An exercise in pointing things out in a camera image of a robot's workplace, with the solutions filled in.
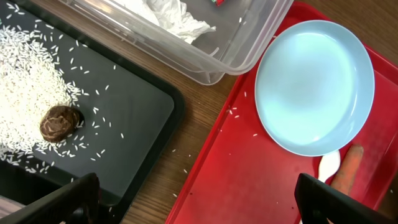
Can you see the large light blue plate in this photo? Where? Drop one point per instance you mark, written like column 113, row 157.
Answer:
column 314, row 88

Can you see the white rice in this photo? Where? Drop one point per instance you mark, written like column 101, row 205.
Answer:
column 35, row 59

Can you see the clear plastic bin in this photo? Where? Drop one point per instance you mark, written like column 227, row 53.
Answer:
column 243, row 31

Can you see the brown food scrap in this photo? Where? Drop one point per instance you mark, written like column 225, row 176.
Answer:
column 59, row 122

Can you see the crumpled white paper waste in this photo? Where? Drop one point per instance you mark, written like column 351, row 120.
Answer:
column 171, row 15

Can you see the orange carrot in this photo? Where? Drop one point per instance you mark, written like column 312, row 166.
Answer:
column 344, row 178

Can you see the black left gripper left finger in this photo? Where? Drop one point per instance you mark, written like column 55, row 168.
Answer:
column 76, row 202

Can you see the white plastic spoon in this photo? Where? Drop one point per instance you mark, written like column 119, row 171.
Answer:
column 328, row 166

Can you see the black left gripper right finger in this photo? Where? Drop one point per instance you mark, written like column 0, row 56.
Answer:
column 317, row 202

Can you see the red plastic tray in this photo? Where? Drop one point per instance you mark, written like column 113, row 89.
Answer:
column 242, row 176

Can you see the red snack wrapper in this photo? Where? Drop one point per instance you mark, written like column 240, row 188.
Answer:
column 217, row 2

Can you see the black waste tray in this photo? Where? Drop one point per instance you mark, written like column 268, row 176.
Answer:
column 130, row 116

